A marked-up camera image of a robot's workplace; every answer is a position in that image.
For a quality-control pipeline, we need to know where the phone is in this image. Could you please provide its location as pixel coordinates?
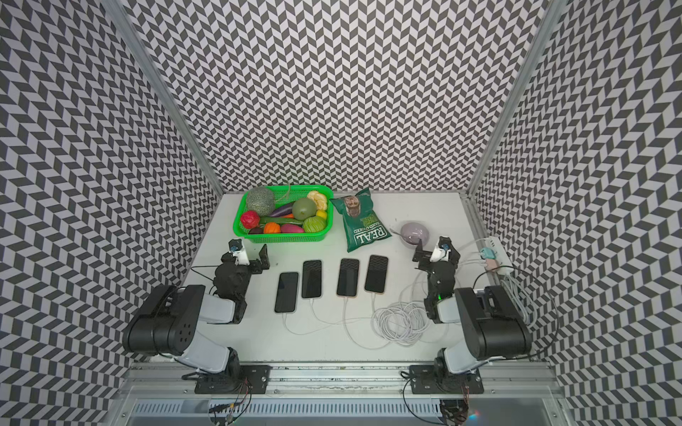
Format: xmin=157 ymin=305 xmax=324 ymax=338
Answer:
xmin=302 ymin=260 xmax=323 ymax=299
xmin=337 ymin=258 xmax=360 ymax=297
xmin=364 ymin=255 xmax=389 ymax=294
xmin=275 ymin=272 xmax=299 ymax=314

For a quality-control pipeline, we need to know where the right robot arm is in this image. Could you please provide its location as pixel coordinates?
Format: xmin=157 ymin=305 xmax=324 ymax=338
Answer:
xmin=412 ymin=238 xmax=533 ymax=393

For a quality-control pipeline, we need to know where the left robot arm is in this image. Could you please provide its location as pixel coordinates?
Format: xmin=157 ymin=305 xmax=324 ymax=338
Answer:
xmin=123 ymin=240 xmax=271 ymax=395

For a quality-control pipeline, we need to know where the purple bowl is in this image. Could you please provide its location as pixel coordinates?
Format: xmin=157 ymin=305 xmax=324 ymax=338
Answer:
xmin=399 ymin=222 xmax=430 ymax=246

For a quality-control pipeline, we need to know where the orange pumpkin toy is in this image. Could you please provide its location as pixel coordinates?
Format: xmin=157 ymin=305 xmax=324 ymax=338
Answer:
xmin=263 ymin=222 xmax=282 ymax=234

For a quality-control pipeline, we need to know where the green cucumber toy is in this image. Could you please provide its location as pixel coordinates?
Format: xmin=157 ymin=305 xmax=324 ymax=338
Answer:
xmin=259 ymin=217 xmax=303 ymax=226

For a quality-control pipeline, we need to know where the red fruit toy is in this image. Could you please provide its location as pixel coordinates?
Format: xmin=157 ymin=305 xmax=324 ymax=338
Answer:
xmin=240 ymin=211 xmax=260 ymax=230

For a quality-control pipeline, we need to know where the magenta vegetable toy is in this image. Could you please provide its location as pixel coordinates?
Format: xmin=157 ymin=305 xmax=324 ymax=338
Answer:
xmin=280 ymin=224 xmax=305 ymax=234

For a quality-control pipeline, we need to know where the purple eggplant toy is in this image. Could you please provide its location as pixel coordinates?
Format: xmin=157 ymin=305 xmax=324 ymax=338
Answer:
xmin=270 ymin=202 xmax=295 ymax=218

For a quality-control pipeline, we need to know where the green chips bag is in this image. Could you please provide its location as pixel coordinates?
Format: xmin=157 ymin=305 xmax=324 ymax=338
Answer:
xmin=330 ymin=188 xmax=391 ymax=253

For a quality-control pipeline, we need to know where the green apple toy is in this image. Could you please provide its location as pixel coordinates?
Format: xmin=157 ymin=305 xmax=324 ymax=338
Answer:
xmin=292 ymin=197 xmax=318 ymax=221

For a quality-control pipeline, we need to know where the white power strip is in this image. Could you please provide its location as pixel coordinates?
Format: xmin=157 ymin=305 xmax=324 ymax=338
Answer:
xmin=483 ymin=236 xmax=514 ymax=276

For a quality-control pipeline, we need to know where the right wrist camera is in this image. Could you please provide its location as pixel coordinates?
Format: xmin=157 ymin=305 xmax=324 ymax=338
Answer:
xmin=430 ymin=236 xmax=454 ymax=263

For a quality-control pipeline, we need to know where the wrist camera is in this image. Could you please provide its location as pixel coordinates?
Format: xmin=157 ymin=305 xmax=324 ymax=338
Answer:
xmin=430 ymin=236 xmax=454 ymax=263
xmin=229 ymin=239 xmax=250 ymax=266

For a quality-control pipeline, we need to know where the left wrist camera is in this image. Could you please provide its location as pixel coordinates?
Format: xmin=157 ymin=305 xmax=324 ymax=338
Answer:
xmin=229 ymin=239 xmax=250 ymax=266

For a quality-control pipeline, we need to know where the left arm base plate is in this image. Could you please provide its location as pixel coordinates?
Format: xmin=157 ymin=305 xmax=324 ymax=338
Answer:
xmin=195 ymin=364 xmax=272 ymax=395

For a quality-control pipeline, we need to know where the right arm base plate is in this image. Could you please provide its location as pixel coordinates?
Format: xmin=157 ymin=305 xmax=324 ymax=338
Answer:
xmin=408 ymin=365 xmax=484 ymax=395

